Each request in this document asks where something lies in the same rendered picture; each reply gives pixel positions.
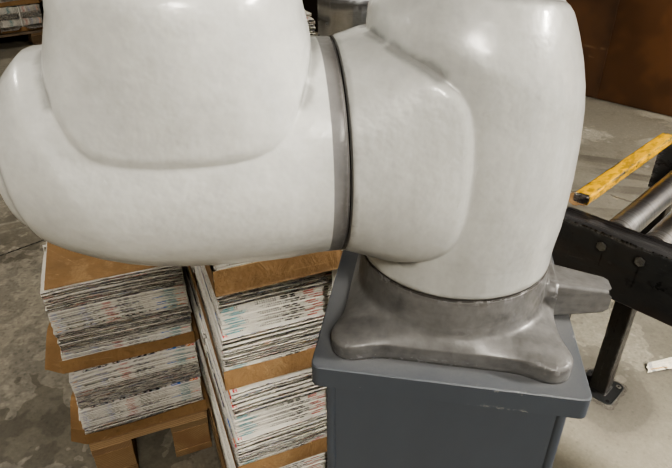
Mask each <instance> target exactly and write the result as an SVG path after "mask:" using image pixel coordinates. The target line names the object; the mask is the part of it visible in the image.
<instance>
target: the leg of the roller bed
mask: <svg viewBox="0 0 672 468"><path fill-rule="evenodd" d="M671 208H672V204H671V205H670V206H669V207H667V208H666V209H665V210H664V211H663V212H662V213H661V214H660V215H659V216H657V217H656V218H655V219H654V220H653V221H652V222H651V223H650V224H649V225H648V226H646V227H645V228H644V229H643V230H642V231H641V232H640V233H643V234H647V233H648V232H649V231H650V230H651V229H652V228H653V227H654V226H655V225H656V224H658V223H659V222H660V221H661V220H662V219H663V218H664V217H665V216H666V215H667V214H668V213H669V212H670V211H671ZM636 312H637V311H636V310H634V309H632V308H630V307H627V306H625V305H623V304H621V303H619V302H616V301H615V302H614V306H613V309H612V312H611V315H610V319H609V322H608V325H607V328H606V333H605V336H604V339H603V341H602V344H601V348H600V351H599V354H598V357H597V361H596V364H595V367H594V370H593V374H592V377H591V380H590V383H589V386H591V387H593V388H594V389H596V390H598V391H600V392H602V393H603V394H605V393H606V392H607V391H608V390H609V389H610V387H611V386H612V383H613V380H614V377H615V374H616V371H617V368H618V365H619V362H620V359H621V356H622V353H623V350H624V347H625V344H626V341H627V339H628V336H629V333H630V330H631V327H632V324H633V321H634V318H635V315H636ZM612 388H613V387H612ZM612 388H611V389H612ZM611 389H610V390H611Z"/></svg>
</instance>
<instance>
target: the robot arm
mask: <svg viewBox="0 0 672 468"><path fill-rule="evenodd" d="M317 2H318V36H310V31H309V26H308V22H307V18H306V14H305V10H304V6H303V2H302V0H43V11H44V15H43V33H42V44H40V45H32V46H29V47H27V48H25V49H22V50H21V51H20V52H19V53H18V54H17V55H16V56H15V57H14V59H13V60H12V61H11V62H10V64H9V65H8V67H7V68H6V69H5V71H4V72H3V74H2V76H1V78H0V194H1V196H2V198H3V200H4V201H5V203H6V205H7V206H8V208H9V209H10V211H11V212H12V213H13V214H14V215H15V217H16V218H17V219H18V220H19V221H21V222H22V223H23V224H25V225H26V226H28V227H29V228H30V229H31V230H32V231H33V232H34V233H35V234H36V235H37V236H39V237H40V238H41V239H43V240H45V241H46V242H49V243H51V244H54V245H56V246H58V247H61V248H64V249H67V250H70V251H73V252H76V253H80V254H84V255H87V256H91V257H95V258H99V259H103V260H108V261H114V262H120V263H126V264H134V265H146V266H203V265H222V264H237V263H248V262H259V261H267V260H276V259H284V258H291V257H296V256H301V255H306V254H311V253H316V252H324V251H333V250H341V249H342V250H346V251H350V252H354V253H358V258H357V262H356V266H355V270H354V274H353V278H352V283H351V287H350V291H349V295H348V300H347V304H346V308H345V311H344V312H343V314H342V316H341V318H340V319H339V320H338V321H337V323H336V324H335V326H334V327H333V329H332V332H331V348H332V351H333V352H334V354H335V355H337V356H338V357H340V358H342V359H345V360H364V359H373V358H386V359H396V360H404V361H413V362H421V363H430V364H438V365H446V366H455V367H463V368H472V369H480V370H489V371H497V372H506V373H512V374H517V375H521V376H524V377H527V378H530V379H533V380H536V381H539V382H542V383H546V384H561V383H564V382H565V381H567V380H568V378H569V376H570V373H571V369H572V366H573V358H572V355H571V353H570V351H569V350H568V348H567V347H566V345H565V344H564V343H563V341H562V339H561V338H560V336H559V334H558V331H557V328H556V324H555V320H554V315H568V314H583V313H597V312H604V311H605V310H607V309H608V308H609V305H610V302H611V298H612V297H611V296H610V295H607V294H609V290H611V289H612V288H611V286H610V283H609V281H608V280H607V279H606V278H604V277H601V276H597V275H593V274H589V273H586V272H582V271H578V270H574V269H570V268H566V267H562V266H558V265H555V264H553V263H552V259H551V254H552V251H553V248H554V245H555V242H556V240H557V237H558V234H559V232H560V229H561V226H562V222H563V219H564V215H565V212H566V208H567V204H568V201H569V196H570V192H571V188H572V184H573V180H574V175H575V170H576V165H577V160H578V155H579V149H580V143H581V136H582V129H583V121H584V112H585V91H586V83H585V67H584V57H583V50H582V44H581V37H580V32H579V28H578V23H577V19H576V15H575V12H574V10H573V9H572V7H571V6H570V5H569V4H568V3H567V2H566V0H317Z"/></svg>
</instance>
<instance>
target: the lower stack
mask: <svg viewBox="0 0 672 468"><path fill-rule="evenodd" d="M44 247H46V250H45V249H44ZM43 251H44V256H43V264H42V274H41V288H40V295H41V297H42V298H43V299H44V304H45V311H46V312H47V313H48V318H49V321H50V323H51V327H52V328H53V334H54V335H55V337H56V338H58V343H57V344H58V345H59V347H60V348H61V358H62V361H65V360H69V359H73V358H78V357H82V356H86V355H90V354H94V353H98V352H103V351H107V350H112V349H117V348H121V347H126V346H131V345H136V344H141V343H146V342H151V341H156V340H160V339H164V338H168V337H171V336H176V335H180V334H184V333H187V332H191V331H193V329H192V325H191V323H192V320H191V318H192V317H191V313H192V309H191V306H190V302H189V298H188V295H187V291H186V284H185V281H184V277H183V270H182V269H183V268H182V266H157V267H154V268H150V269H145V270H140V271H135V272H130V273H125V274H120V275H115V276H110V277H105V278H100V279H95V280H91V281H86V282H81V283H76V284H71V285H67V286H63V287H59V288H54V289H49V290H45V291H44V281H45V267H46V253H47V242H46V245H43ZM195 348H196V344H195V342H193V343H189V344H185V345H181V346H177V347H173V348H168V349H164V350H160V351H156V352H152V353H148V354H144V355H140V356H136V357H132V358H128V359H123V360H119V361H115V362H111V363H107V364H103V365H99V366H95V367H91V368H87V369H83V370H78V371H74V372H70V373H69V383H70V385H71V386H72V390H73V392H74V394H75V397H76V402H77V406H78V414H79V421H81V424H82V428H83V429H84V431H85V434H86V435H87V434H90V433H94V432H98V431H102V430H106V429H110V428H113V427H117V426H121V425H124V424H128V423H131V422H135V421H138V420H141V419H144V418H148V417H151V416H154V415H157V414H160V413H163V412H166V411H169V410H171V409H175V408H178V407H181V406H184V405H187V404H190V403H193V402H197V401H200V400H204V399H205V397H204V393H203V390H202V386H201V382H200V381H201V380H200V376H201V373H200V368H199V363H198V362H199V361H198V358H197V353H196V349H195ZM167 428H170V429H171V433H172V436H173V441H174V447H175V452H176V457H180V456H183V455H186V454H190V453H193V452H196V451H199V450H202V449H206V448H209V447H212V442H211V437H210V432H209V426H208V417H207V410H203V411H199V412H196V413H193V414H189V415H186V416H182V417H179V418H176V419H172V420H169V421H165V422H162V423H159V424H155V425H152V426H148V427H145V428H142V429H138V430H135V431H131V432H128V433H125V434H121V435H118V436H114V437H111V438H108V439H104V440H101V441H97V442H94V443H91V444H89V447H90V450H91V453H92V456H93V457H94V460H95V463H96V466H97V468H139V462H138V453H137V444H136V438H137V437H140V436H144V435H147V434H150V433H154V432H157V431H160V430H164V429H167Z"/></svg>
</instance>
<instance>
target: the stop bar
mask: <svg viewBox="0 0 672 468"><path fill-rule="evenodd" d="M671 144H672V135H671V134H667V133H661V134H660V135H658V136H657V137H655V138H654V139H652V140H651V141H650V142H648V143H647V144H645V145H644V146H642V147H641V148H639V149H638V150H636V151H635V152H633V153H632V154H631V155H629V156H628V157H626V158H625V159H623V160H622V161H620V162H619V163H617V164H616V165H614V166H613V167H611V168H610V169H609V170H607V171H606V172H604V173H603V174H601V175H600V176H598V177H597V178H595V179H594V180H592V181H591V182H589V183H588V184H587V185H585V186H584V187H582V188H581V189H579V190H578V191H576V192H575V193H574V197H573V200H574V201H575V202H578V203H580V204H583V205H588V204H590V203H591V202H593V201H594V200H595V199H597V198H598V197H599V196H601V195H602V194H604V193H605V192H606V191H608V190H609V189H610V188H612V187H613V186H614V185H616V184H617V183H619V182H620V181H621V180H623V179H624V178H625V177H627V176H628V175H629V174H631V173H632V172H634V171H635V170H636V169H638V168H639V167H640V166H642V165H643V164H645V163H646V162H647V161H649V160H650V159H651V158H653V157H654V156H655V155H657V154H658V153H660V152H661V151H662V150H664V149H665V148H666V147H668V146H669V145H671Z"/></svg>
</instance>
